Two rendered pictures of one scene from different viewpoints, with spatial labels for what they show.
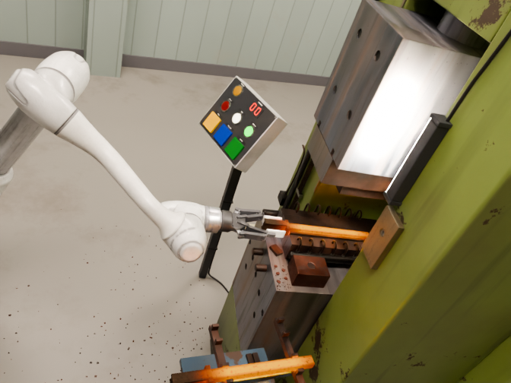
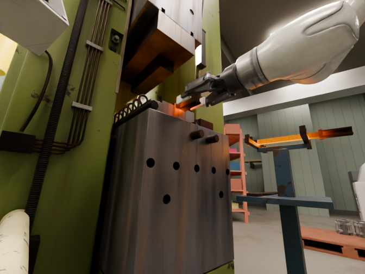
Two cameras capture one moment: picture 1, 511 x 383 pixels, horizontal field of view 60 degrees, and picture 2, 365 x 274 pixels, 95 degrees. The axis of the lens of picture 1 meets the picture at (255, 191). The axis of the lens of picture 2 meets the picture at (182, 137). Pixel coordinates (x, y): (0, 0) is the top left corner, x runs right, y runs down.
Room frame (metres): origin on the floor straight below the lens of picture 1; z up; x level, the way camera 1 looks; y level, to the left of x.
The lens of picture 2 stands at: (1.42, 0.38, 0.71)
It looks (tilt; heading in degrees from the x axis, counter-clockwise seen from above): 16 degrees up; 250
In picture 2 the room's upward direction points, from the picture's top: 2 degrees clockwise
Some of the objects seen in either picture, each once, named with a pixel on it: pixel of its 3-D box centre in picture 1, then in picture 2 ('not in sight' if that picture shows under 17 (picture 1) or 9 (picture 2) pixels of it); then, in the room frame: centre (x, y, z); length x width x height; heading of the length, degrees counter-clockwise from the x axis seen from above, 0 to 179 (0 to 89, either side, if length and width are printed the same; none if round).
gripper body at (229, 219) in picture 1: (232, 222); (227, 82); (1.16, 0.04, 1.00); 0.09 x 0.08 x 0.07; 111
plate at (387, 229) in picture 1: (381, 237); (205, 86); (1.01, -0.38, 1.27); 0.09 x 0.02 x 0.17; 21
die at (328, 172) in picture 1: (376, 162); (151, 60); (1.33, -0.34, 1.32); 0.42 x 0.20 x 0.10; 111
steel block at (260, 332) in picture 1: (315, 290); (150, 188); (1.28, -0.37, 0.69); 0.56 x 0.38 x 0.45; 111
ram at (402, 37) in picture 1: (417, 104); (161, 26); (1.29, -0.36, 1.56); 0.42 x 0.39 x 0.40; 111
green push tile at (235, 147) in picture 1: (234, 148); not in sight; (1.59, 0.15, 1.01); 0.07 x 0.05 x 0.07; 46
